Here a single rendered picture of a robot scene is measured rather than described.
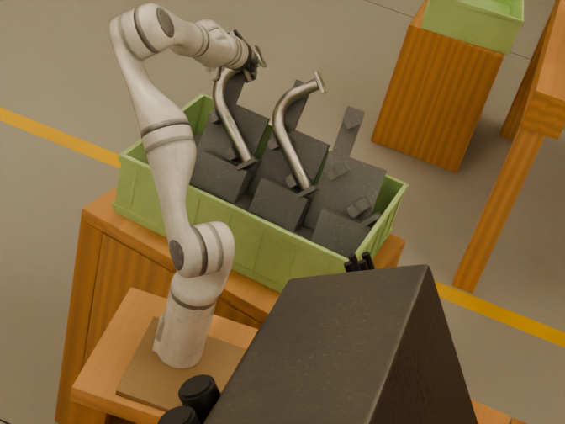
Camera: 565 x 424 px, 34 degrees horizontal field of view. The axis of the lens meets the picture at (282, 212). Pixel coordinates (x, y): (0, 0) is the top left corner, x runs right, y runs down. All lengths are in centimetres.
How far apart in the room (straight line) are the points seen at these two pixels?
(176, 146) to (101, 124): 250
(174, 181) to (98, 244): 73
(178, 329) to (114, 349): 18
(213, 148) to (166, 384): 79
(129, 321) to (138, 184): 42
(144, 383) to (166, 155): 45
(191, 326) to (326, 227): 62
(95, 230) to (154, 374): 61
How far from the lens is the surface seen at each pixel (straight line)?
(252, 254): 220
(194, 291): 174
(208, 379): 95
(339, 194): 233
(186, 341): 182
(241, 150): 236
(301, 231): 234
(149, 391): 183
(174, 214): 167
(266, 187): 233
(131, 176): 227
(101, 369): 188
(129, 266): 234
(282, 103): 233
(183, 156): 169
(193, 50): 193
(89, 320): 255
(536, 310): 389
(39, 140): 403
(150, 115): 171
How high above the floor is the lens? 221
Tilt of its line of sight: 35 degrees down
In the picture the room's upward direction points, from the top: 16 degrees clockwise
